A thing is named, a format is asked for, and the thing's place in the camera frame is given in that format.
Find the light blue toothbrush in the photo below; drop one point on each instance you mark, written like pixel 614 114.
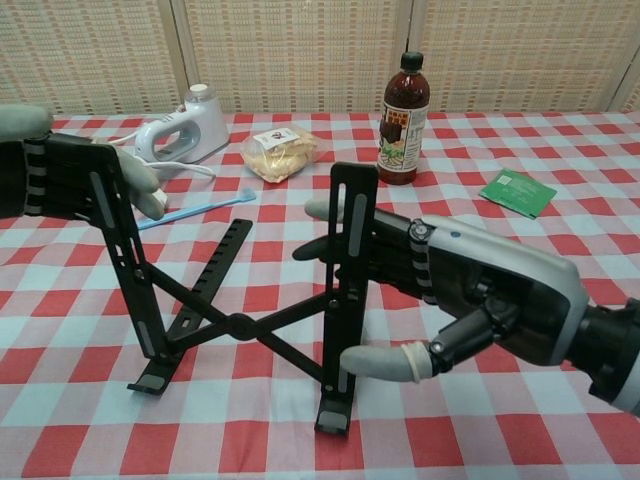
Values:
pixel 200 209

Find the red white checkered tablecloth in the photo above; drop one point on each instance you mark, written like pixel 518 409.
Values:
pixel 250 450

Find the clear bag of snacks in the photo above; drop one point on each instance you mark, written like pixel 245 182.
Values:
pixel 280 155

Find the woven bamboo screen panel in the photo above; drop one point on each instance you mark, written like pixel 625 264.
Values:
pixel 635 100
pixel 300 50
pixel 515 50
pixel 85 50

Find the dark sauce bottle black cap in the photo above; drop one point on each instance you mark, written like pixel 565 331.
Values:
pixel 402 135

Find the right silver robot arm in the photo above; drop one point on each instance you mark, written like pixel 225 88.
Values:
pixel 610 350

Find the black folding laptop stand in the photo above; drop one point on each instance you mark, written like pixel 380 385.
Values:
pixel 240 327

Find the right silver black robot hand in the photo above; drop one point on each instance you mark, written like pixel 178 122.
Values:
pixel 500 280

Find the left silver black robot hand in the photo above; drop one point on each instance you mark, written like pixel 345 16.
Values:
pixel 55 180

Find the green foil packet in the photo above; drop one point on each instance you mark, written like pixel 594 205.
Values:
pixel 520 192

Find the white electric hand mixer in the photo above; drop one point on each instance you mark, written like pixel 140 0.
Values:
pixel 200 125

